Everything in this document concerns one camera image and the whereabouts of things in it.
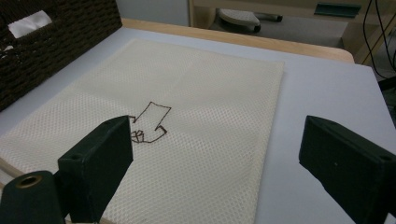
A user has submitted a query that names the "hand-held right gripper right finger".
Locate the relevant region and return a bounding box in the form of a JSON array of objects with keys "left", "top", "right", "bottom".
[{"left": 298, "top": 115, "right": 396, "bottom": 224}]

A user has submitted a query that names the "cream mesh laundry bag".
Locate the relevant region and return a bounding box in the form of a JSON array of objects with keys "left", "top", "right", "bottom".
[{"left": 0, "top": 38, "right": 285, "bottom": 224}]

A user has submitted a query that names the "grey office chair base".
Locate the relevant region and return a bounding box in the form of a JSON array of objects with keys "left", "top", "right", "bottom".
[{"left": 216, "top": 8, "right": 284, "bottom": 34}]

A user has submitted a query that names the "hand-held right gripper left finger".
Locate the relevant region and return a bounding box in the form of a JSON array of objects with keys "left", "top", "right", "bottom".
[{"left": 57, "top": 115, "right": 134, "bottom": 224}]

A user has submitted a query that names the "green box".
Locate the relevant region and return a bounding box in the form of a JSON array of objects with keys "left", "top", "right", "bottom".
[{"left": 313, "top": 2, "right": 362, "bottom": 18}]

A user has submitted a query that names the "black cable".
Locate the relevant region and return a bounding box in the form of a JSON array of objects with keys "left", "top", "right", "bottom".
[
  {"left": 362, "top": 0, "right": 382, "bottom": 78},
  {"left": 375, "top": 0, "right": 396, "bottom": 73}
]

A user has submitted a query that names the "dark brown wicker basket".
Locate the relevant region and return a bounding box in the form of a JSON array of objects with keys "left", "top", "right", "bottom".
[{"left": 0, "top": 0, "right": 123, "bottom": 112}]

